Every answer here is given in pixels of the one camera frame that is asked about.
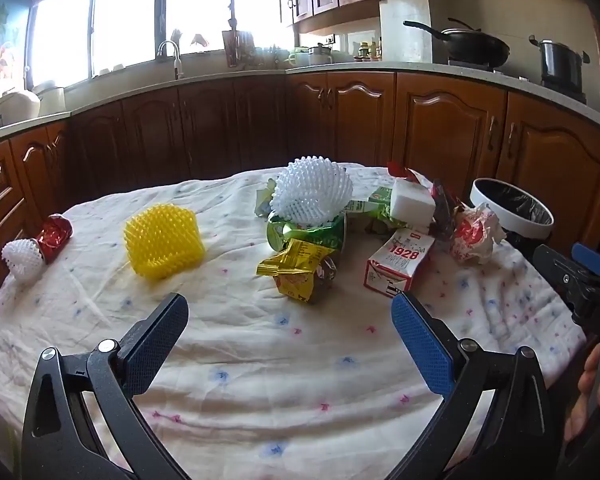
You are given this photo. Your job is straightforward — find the chrome kitchen faucet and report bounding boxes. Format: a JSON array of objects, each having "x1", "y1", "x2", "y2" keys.
[{"x1": 157, "y1": 40, "x2": 186, "y2": 81}]

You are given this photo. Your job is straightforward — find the person's right hand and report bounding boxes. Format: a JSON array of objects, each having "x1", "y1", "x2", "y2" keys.
[{"x1": 564, "y1": 347, "x2": 600, "y2": 443}]

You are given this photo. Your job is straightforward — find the white dotted tablecloth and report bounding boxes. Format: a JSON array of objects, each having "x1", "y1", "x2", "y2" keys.
[{"x1": 0, "y1": 162, "x2": 588, "y2": 480}]

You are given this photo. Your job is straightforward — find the stone kitchen countertop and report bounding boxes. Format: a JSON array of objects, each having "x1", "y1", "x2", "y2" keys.
[{"x1": 0, "y1": 60, "x2": 600, "y2": 148}]

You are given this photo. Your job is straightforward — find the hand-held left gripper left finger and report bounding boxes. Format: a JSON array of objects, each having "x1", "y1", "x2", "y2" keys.
[{"x1": 21, "y1": 292, "x2": 191, "y2": 480}]

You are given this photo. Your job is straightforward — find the white bin with black bag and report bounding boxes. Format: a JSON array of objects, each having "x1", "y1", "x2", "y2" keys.
[{"x1": 469, "y1": 177, "x2": 554, "y2": 261}]

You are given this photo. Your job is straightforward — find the red foil cup wrapper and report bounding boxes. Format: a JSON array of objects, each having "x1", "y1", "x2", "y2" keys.
[{"x1": 35, "y1": 214, "x2": 74, "y2": 264}]

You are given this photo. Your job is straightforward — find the row of seasoning bottles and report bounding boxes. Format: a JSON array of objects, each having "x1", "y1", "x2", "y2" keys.
[{"x1": 355, "y1": 39, "x2": 383, "y2": 63}]

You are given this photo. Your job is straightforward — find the white foam block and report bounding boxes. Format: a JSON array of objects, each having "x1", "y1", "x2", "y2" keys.
[{"x1": 390, "y1": 179, "x2": 437, "y2": 226}]

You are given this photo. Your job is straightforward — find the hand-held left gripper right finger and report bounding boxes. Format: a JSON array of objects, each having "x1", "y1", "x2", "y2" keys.
[{"x1": 382, "y1": 291, "x2": 563, "y2": 480}]

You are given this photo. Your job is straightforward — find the small white foam fruit net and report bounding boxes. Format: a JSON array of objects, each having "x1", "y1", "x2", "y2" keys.
[{"x1": 1, "y1": 239, "x2": 46, "y2": 279}]

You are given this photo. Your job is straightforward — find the green foil snack bag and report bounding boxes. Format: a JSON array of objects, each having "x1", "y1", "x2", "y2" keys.
[{"x1": 266, "y1": 211, "x2": 349, "y2": 252}]

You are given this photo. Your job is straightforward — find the kitchen window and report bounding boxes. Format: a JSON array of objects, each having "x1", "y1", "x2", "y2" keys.
[{"x1": 27, "y1": 0, "x2": 301, "y2": 88}]

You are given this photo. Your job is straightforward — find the dark maroon foil wrapper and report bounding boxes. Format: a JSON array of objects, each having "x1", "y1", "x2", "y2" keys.
[{"x1": 430, "y1": 180, "x2": 465, "y2": 256}]

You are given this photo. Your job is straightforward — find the yellow snack wrapper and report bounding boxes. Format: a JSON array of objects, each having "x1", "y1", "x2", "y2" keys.
[{"x1": 256, "y1": 238, "x2": 338, "y2": 306}]

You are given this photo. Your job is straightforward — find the red and white milk carton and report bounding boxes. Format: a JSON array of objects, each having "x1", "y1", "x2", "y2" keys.
[{"x1": 363, "y1": 227, "x2": 437, "y2": 295}]

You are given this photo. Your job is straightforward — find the black wok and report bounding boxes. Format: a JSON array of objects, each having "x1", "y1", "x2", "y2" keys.
[{"x1": 403, "y1": 17, "x2": 511, "y2": 68}]

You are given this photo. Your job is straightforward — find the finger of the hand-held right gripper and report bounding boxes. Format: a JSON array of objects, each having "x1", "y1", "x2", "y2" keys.
[
  {"x1": 532, "y1": 244, "x2": 583, "y2": 311},
  {"x1": 571, "y1": 242, "x2": 600, "y2": 281}
]

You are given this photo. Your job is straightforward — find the glass teapot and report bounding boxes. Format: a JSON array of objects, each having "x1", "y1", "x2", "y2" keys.
[{"x1": 307, "y1": 42, "x2": 333, "y2": 66}]

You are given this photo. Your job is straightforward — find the red and white paper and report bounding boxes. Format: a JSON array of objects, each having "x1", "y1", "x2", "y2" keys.
[{"x1": 450, "y1": 202, "x2": 508, "y2": 266}]

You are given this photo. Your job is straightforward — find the white rice cooker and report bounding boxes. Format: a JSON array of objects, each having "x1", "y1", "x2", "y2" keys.
[{"x1": 0, "y1": 87, "x2": 41, "y2": 126}]

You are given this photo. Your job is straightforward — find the wooden knife block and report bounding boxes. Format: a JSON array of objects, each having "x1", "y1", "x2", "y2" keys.
[{"x1": 222, "y1": 15, "x2": 256, "y2": 68}]

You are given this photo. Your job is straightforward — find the blue palm wall poster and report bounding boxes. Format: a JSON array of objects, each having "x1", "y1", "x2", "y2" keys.
[{"x1": 0, "y1": 0, "x2": 31, "y2": 81}]

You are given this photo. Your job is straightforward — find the large white foam fruit net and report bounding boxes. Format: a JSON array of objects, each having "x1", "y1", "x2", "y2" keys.
[{"x1": 271, "y1": 157, "x2": 354, "y2": 224}]

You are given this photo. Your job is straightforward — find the red and white wrapper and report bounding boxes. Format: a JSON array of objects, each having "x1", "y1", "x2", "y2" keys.
[{"x1": 386, "y1": 161, "x2": 431, "y2": 186}]

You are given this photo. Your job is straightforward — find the yellow foam fruit net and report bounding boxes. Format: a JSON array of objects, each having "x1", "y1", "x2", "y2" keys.
[{"x1": 124, "y1": 203, "x2": 205, "y2": 279}]

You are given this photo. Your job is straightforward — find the wooden lower cabinets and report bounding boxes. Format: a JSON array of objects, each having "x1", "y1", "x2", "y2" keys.
[{"x1": 0, "y1": 71, "x2": 600, "y2": 306}]

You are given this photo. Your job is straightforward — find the black cooking pot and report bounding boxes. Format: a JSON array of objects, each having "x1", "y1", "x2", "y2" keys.
[{"x1": 528, "y1": 35, "x2": 591, "y2": 93}]

